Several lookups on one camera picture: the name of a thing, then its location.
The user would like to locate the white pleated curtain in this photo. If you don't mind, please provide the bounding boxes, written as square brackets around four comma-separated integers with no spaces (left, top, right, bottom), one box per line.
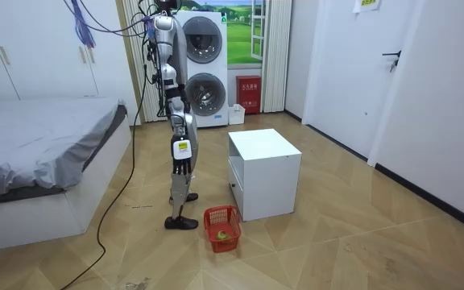
[260,0,293,114]
[120,0,169,123]

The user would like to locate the white bedside cabinet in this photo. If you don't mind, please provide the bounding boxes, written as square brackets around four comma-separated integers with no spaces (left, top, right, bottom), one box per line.
[227,128,303,222]

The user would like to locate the black door handle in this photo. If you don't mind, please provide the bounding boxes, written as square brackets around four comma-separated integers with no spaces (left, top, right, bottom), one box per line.
[381,49,403,74]

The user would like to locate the grey bed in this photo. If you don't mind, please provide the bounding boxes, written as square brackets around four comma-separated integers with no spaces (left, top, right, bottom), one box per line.
[0,95,133,255]

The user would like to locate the black floor cable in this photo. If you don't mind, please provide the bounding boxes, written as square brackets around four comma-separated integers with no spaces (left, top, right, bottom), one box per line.
[59,64,149,290]

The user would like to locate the green landscape window poster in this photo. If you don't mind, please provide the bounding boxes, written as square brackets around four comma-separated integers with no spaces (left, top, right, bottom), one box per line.
[178,0,267,66]

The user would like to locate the white door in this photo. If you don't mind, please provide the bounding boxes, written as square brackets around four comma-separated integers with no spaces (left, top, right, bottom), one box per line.
[301,0,419,167]

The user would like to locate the red fire extinguisher box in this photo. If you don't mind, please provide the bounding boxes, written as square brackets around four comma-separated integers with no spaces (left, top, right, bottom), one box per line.
[235,75,263,116]

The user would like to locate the white washing machine tower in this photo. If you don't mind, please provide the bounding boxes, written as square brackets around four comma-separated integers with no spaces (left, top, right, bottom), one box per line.
[174,10,230,129]

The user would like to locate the small white bin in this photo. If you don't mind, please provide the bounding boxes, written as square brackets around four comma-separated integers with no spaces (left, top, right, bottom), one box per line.
[227,103,247,126]

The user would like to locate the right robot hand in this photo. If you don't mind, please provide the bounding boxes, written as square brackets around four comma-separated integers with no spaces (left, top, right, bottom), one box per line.
[171,135,194,176]

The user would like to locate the white wardrobe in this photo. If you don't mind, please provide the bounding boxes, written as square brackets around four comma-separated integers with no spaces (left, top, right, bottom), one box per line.
[0,0,141,122]

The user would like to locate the cable bundle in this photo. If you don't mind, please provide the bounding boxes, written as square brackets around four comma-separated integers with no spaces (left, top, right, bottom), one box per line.
[61,0,157,50]

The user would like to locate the red plastic basket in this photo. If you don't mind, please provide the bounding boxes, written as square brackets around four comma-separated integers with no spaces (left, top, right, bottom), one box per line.
[203,205,242,254]

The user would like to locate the robot body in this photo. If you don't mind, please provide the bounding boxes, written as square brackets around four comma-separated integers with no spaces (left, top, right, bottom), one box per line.
[146,0,189,106]

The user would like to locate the robot legs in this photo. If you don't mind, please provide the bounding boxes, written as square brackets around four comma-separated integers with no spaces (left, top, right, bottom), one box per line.
[164,96,200,231]

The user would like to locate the paper sign with yellow label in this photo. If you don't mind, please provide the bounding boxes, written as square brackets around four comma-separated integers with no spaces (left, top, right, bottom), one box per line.
[352,0,383,15]

